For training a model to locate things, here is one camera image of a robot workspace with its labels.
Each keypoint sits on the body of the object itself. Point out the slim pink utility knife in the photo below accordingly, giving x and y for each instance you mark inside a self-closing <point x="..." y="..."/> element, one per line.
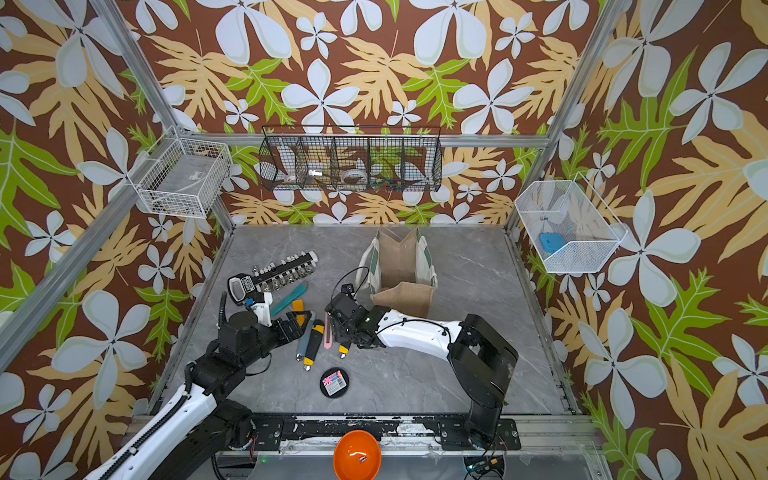
<point x="328" y="339"/>

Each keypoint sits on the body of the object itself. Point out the white wire basket right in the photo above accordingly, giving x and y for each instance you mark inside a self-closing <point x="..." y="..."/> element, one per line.
<point x="576" y="210"/>

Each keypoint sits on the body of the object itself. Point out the small black yellow utility knife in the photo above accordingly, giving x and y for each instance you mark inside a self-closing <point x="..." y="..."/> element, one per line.
<point x="344" y="350"/>

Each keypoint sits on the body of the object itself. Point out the green christmas burlap pouch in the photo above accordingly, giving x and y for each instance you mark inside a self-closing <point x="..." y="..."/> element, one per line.
<point x="399" y="273"/>

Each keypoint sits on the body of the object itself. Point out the orange utility knife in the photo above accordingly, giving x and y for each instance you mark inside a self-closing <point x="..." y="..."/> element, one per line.
<point x="297" y="307"/>

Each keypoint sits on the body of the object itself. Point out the white wire basket left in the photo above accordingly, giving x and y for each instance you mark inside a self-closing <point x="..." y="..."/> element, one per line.
<point x="182" y="176"/>

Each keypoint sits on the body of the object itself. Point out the socket set on black rail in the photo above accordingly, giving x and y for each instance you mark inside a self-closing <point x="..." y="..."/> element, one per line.
<point x="271" y="278"/>

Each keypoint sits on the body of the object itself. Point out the orange bowl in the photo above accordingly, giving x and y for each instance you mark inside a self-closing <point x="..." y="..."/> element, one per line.
<point x="357" y="456"/>

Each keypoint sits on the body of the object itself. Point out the white wire basket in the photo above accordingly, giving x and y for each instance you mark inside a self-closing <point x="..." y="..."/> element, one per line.
<point x="576" y="210"/>
<point x="182" y="176"/>

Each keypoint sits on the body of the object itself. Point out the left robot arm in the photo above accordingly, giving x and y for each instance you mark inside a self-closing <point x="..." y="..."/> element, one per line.
<point x="200" y="419"/>

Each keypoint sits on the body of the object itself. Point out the black wire basket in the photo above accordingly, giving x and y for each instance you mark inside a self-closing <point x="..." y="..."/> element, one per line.
<point x="354" y="158"/>

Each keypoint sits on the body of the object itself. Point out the round black tin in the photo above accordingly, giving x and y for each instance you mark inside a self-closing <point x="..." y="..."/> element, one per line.
<point x="334" y="383"/>

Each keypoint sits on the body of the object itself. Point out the teal utility knife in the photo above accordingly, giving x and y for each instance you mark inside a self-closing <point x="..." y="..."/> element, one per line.
<point x="288" y="299"/>

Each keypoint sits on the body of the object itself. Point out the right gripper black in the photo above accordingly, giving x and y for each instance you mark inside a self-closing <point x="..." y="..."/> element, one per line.
<point x="339" y="335"/>

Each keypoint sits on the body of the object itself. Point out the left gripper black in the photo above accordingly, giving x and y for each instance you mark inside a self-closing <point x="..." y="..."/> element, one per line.
<point x="287" y="336"/>

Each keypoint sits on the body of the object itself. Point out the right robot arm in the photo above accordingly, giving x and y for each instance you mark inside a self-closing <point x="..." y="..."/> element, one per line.
<point x="482" y="360"/>

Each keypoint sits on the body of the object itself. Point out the blue object in basket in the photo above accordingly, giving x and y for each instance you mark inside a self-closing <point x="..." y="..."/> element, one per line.
<point x="551" y="242"/>

